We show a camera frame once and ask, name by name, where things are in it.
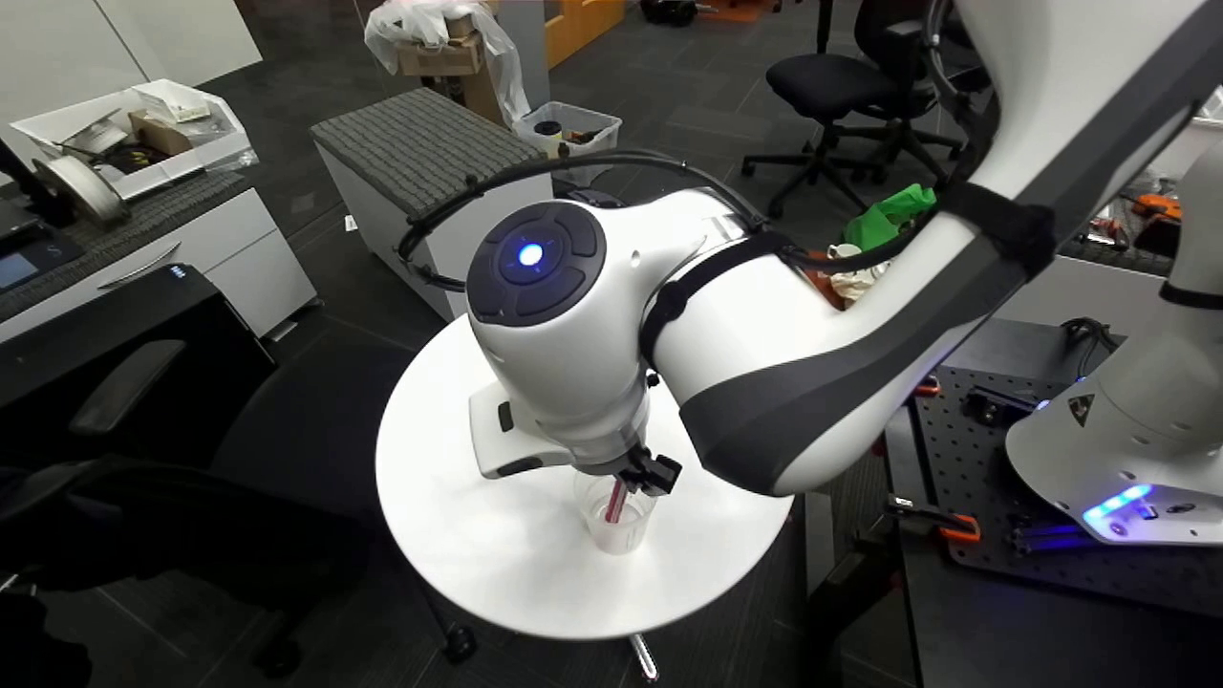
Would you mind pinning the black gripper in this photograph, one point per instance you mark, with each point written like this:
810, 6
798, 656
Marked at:
649, 473

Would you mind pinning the red and white marker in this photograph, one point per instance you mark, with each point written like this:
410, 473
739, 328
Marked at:
613, 515

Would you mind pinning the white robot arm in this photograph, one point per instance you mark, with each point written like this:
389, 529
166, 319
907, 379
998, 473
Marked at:
580, 309

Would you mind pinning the clear plastic cup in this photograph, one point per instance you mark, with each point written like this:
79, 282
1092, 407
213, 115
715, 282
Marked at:
617, 536

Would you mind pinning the round white table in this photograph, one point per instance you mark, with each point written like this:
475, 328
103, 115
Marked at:
517, 554

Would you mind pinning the green plastic bag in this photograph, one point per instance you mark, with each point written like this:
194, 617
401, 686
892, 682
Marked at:
892, 216

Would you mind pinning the black perforated mounting board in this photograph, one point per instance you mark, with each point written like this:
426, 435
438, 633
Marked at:
1019, 533

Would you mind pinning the grey topped white cabinet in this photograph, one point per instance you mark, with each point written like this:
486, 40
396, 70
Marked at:
410, 156

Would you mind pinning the black office chair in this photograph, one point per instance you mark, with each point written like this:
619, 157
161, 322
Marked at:
866, 105

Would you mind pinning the white tray with clutter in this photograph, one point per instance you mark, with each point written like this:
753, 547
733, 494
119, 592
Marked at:
143, 135

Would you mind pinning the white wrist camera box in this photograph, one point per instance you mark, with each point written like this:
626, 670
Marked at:
502, 440

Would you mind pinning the orange handled clamp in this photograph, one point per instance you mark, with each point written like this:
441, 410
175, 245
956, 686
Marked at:
951, 526

